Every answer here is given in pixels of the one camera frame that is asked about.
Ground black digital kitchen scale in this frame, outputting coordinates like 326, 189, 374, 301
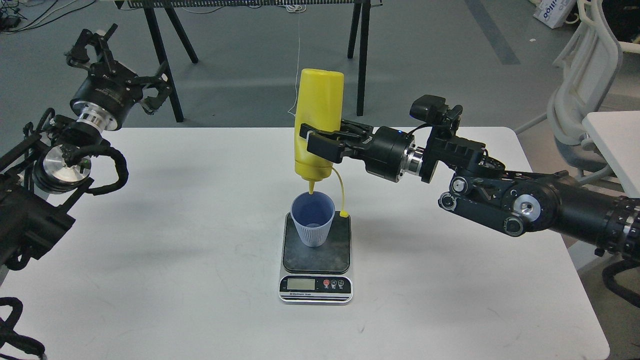
278, 212, 354, 305

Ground black floor cables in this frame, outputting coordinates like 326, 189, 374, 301
0, 0, 96, 36

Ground white office chair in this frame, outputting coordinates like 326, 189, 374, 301
515, 0, 639, 185

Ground yellow squeeze bottle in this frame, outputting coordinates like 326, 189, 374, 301
294, 68, 349, 218

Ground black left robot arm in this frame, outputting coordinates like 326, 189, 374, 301
0, 24, 173, 278

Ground black trestle table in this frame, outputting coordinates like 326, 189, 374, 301
115, 0, 377, 127

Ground white hanging cable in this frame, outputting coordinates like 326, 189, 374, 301
285, 4, 310, 117

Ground white printed bag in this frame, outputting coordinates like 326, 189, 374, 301
532, 0, 578, 29

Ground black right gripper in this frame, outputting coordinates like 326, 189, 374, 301
299, 120, 415, 183

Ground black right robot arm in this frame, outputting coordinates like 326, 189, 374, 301
297, 95, 640, 306

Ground blue ribbed plastic cup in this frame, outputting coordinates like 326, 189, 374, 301
290, 191, 336, 248

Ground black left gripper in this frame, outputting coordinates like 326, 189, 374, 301
65, 23, 173, 132

